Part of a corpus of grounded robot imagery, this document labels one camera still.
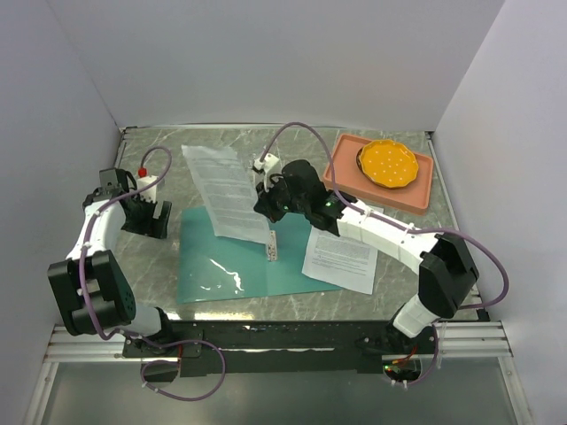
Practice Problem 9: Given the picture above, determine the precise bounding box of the metal folder clip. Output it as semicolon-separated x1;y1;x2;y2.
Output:
265;230;278;262

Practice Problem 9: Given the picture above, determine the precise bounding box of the pink rectangular tray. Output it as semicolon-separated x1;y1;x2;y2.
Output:
322;134;433;215

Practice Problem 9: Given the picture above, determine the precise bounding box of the printed paper sheet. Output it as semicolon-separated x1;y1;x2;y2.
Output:
182;145;270;244
302;228;378;295

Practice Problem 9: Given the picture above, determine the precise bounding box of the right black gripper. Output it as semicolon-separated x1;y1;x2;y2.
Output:
254;173;309;223

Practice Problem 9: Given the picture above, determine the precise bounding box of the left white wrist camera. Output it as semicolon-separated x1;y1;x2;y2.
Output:
136;167;162;204

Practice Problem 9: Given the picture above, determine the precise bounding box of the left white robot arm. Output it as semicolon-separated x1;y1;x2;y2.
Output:
47;188;175;356

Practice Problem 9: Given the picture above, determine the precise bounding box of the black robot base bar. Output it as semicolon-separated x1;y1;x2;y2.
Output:
122;321;435;377

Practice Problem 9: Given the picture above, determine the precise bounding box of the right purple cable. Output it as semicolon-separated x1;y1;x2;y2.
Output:
260;122;510;390

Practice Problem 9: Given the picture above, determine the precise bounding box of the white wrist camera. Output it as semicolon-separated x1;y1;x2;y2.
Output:
136;167;162;204
256;153;280;192

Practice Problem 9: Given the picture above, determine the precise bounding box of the purple cable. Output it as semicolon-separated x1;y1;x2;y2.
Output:
260;122;510;390
77;146;228;403

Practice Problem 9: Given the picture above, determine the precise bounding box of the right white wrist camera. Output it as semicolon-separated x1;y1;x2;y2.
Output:
256;153;280;192

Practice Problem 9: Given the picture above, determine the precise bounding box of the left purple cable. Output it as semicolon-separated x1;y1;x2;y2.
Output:
77;146;228;403

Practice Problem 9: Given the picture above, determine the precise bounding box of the orange dotted plate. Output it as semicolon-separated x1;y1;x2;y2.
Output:
356;139;419;189

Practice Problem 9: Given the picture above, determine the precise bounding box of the aluminium frame rail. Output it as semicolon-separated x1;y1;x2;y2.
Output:
23;321;534;424

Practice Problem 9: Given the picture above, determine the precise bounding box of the teal file folder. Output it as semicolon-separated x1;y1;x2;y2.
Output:
176;206;339;304

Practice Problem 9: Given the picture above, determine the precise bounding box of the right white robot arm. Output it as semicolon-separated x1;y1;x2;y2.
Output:
252;155;478;353

